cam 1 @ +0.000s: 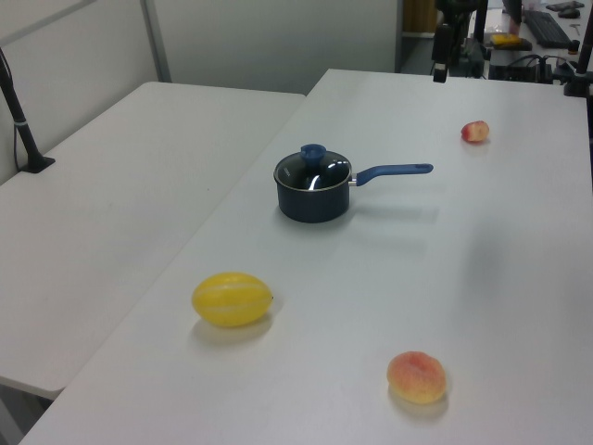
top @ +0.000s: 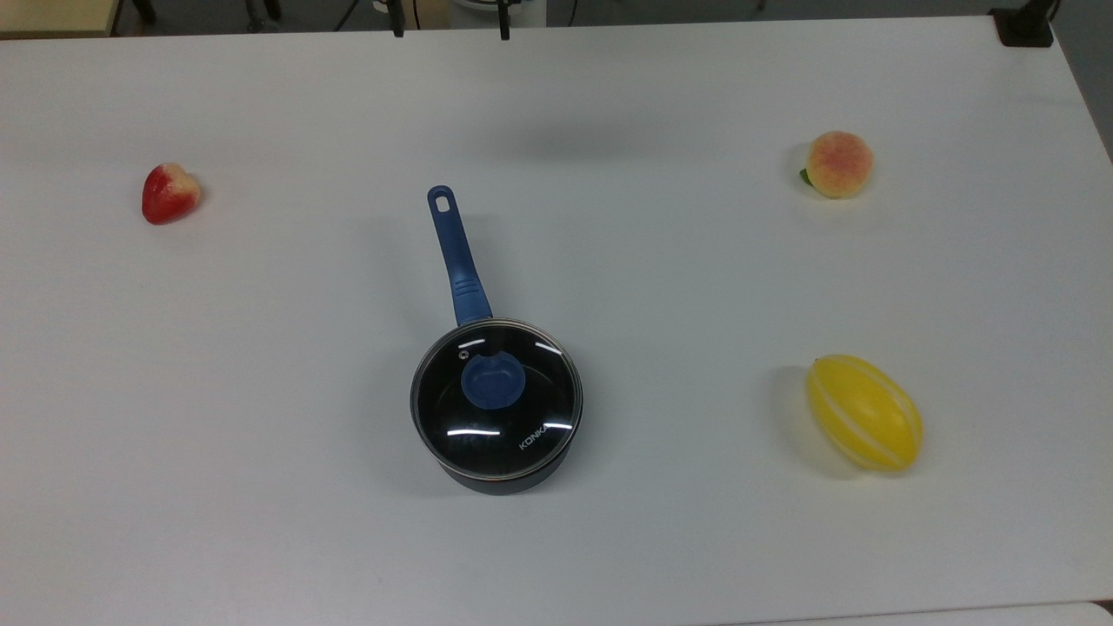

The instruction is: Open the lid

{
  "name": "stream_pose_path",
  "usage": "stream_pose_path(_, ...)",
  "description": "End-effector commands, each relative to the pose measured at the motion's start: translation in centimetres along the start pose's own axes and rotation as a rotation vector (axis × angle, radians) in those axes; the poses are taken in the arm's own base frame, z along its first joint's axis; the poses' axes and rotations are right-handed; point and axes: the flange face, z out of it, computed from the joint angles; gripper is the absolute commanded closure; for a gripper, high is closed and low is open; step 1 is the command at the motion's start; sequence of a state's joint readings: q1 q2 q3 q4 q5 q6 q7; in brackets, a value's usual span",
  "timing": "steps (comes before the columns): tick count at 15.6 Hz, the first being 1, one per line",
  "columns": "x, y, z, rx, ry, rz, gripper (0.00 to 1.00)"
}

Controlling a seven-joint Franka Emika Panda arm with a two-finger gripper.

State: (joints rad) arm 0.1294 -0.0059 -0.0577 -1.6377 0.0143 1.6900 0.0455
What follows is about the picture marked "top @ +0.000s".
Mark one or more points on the glass lid with blue knob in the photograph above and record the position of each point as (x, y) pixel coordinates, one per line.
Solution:
(491, 382)

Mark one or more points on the light wooden desk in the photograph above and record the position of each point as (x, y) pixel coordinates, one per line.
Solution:
(52, 13)

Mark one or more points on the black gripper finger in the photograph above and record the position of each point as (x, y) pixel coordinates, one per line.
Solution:
(397, 17)
(504, 19)

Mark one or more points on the yellow toy melon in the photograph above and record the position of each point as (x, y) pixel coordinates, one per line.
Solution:
(865, 413)

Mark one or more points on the black clamp stand base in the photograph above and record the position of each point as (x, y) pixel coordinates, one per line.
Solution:
(1026, 30)

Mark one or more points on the orange toy peach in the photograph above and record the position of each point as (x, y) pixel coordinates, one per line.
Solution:
(839, 165)

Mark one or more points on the red toy strawberry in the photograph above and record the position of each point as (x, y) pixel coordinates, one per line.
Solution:
(169, 196)

